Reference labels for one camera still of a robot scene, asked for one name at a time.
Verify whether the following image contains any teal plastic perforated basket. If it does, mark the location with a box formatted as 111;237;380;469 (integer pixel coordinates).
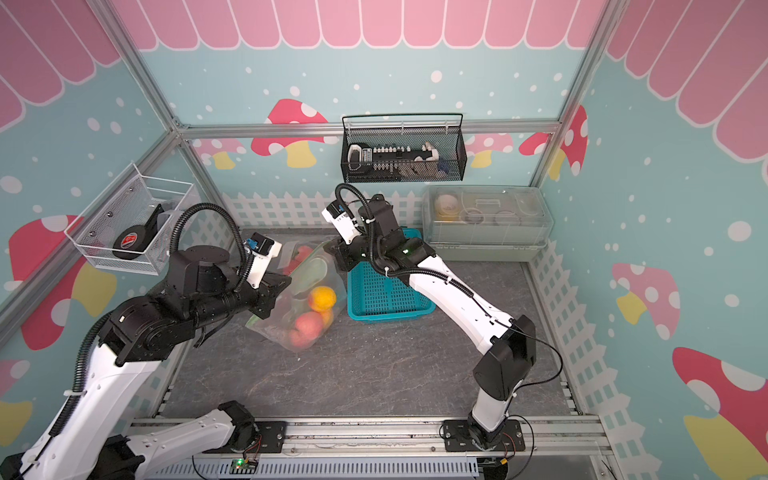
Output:
347;262;436;323

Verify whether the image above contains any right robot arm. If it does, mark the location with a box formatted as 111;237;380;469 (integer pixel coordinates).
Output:
322;195;536;450

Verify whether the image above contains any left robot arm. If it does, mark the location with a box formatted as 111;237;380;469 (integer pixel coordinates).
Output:
1;203;291;479

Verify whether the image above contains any clear acrylic wall bin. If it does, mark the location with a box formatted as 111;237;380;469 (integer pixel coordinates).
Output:
64;164;200;276

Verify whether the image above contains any clear blue zipper bag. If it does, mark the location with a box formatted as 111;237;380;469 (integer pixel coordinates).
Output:
269;239;323;276

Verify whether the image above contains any black wire mesh basket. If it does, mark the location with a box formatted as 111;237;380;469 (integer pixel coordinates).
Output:
340;113;467;183

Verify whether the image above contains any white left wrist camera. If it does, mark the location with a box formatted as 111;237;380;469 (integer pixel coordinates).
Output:
243;233;282;289

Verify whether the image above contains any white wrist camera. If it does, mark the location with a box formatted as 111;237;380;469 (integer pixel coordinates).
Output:
243;233;282;289
322;200;362;245

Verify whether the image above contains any pink peach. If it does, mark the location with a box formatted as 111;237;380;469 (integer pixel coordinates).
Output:
288;329;314;352
291;245;313;267
294;311;325;341

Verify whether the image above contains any clear bag green cartoon print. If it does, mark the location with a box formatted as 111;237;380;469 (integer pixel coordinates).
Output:
245;237;347;353

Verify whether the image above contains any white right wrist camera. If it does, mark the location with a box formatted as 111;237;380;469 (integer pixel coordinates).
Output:
322;200;362;245

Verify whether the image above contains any black tape roll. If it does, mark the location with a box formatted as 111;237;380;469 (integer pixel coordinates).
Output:
113;204;165;261

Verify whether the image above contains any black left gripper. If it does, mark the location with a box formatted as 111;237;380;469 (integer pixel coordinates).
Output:
191;266;292;330

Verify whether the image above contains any clear plastic storage box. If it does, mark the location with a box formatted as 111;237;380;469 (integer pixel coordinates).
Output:
422;185;554;262

